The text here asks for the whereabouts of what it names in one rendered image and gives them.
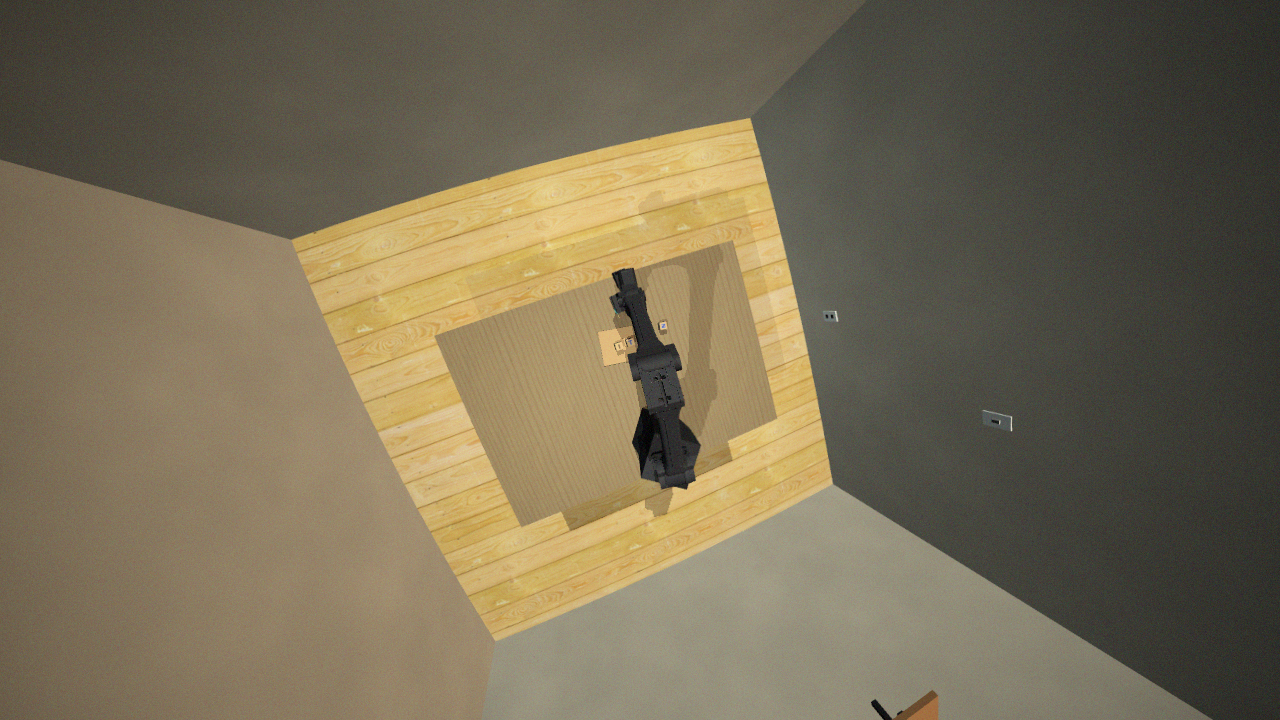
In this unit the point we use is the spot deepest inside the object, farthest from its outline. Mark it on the tan flat mat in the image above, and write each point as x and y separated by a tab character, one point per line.
608	338

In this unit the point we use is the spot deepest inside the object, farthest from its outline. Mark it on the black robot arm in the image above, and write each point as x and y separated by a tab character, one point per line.
653	361

